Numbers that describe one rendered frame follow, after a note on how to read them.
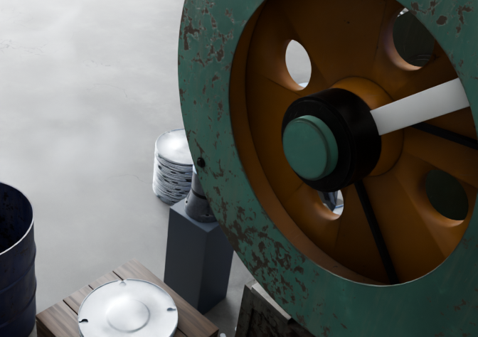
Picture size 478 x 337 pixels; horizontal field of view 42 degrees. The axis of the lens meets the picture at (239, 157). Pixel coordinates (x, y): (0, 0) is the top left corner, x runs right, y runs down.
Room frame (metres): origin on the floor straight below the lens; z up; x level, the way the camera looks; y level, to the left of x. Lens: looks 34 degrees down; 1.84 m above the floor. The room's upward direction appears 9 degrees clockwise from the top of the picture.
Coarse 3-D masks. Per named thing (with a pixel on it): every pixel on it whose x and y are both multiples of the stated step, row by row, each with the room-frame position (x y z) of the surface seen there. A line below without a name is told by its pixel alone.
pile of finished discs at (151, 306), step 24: (96, 288) 1.31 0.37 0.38; (120, 288) 1.33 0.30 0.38; (144, 288) 1.35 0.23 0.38; (96, 312) 1.23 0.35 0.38; (120, 312) 1.23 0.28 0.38; (144, 312) 1.25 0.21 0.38; (168, 312) 1.28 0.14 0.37; (96, 336) 1.14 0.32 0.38; (120, 336) 1.15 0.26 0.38; (144, 336) 1.17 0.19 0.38; (168, 336) 1.18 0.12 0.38
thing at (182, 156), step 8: (160, 136) 2.42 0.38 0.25; (168, 136) 2.43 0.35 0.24; (176, 136) 2.45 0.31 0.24; (184, 136) 2.46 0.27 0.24; (160, 144) 2.35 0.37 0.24; (168, 144) 2.36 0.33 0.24; (176, 144) 2.37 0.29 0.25; (184, 144) 2.38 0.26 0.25; (160, 152) 2.29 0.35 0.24; (168, 152) 2.30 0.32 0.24; (176, 152) 2.31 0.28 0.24; (184, 152) 2.31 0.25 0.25; (176, 160) 2.25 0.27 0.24; (184, 160) 2.26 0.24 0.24; (192, 160) 2.27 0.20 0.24
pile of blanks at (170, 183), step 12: (156, 156) 2.30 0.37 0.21; (156, 168) 2.29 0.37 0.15; (168, 168) 2.24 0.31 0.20; (180, 168) 2.24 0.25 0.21; (192, 168) 2.24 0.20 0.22; (156, 180) 2.30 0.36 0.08; (168, 180) 2.24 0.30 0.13; (180, 180) 2.23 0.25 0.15; (156, 192) 2.28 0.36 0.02; (168, 192) 2.24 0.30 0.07; (180, 192) 2.24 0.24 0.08
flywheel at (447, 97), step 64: (320, 0) 0.99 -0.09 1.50; (384, 0) 0.91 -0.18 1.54; (256, 64) 1.07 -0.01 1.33; (320, 64) 0.97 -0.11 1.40; (384, 64) 0.89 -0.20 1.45; (448, 64) 0.82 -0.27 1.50; (256, 128) 1.05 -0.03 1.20; (320, 128) 0.79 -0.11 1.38; (384, 128) 0.81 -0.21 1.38; (448, 128) 0.79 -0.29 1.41; (256, 192) 0.99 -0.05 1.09; (384, 192) 0.84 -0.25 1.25; (320, 256) 0.89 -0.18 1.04
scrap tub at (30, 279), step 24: (0, 192) 1.63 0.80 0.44; (0, 216) 1.63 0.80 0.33; (24, 216) 1.58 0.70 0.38; (0, 240) 1.62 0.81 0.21; (24, 240) 1.39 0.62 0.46; (0, 264) 1.30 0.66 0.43; (24, 264) 1.39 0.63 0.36; (0, 288) 1.30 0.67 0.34; (24, 288) 1.38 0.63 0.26; (0, 312) 1.29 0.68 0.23; (24, 312) 1.38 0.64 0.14; (0, 336) 1.29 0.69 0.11; (24, 336) 1.37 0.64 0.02
